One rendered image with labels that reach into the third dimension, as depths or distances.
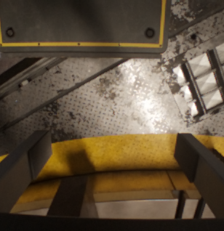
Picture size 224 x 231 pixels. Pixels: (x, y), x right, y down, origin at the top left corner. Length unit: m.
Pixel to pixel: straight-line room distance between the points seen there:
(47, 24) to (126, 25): 0.31
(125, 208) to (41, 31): 0.95
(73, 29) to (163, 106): 0.68
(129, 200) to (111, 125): 0.46
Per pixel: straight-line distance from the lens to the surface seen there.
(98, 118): 1.08
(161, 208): 1.07
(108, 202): 1.01
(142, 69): 1.03
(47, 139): 0.16
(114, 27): 0.71
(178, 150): 0.17
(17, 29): 0.81
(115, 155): 1.19
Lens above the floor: 1.02
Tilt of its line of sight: 73 degrees down
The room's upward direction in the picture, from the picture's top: 178 degrees counter-clockwise
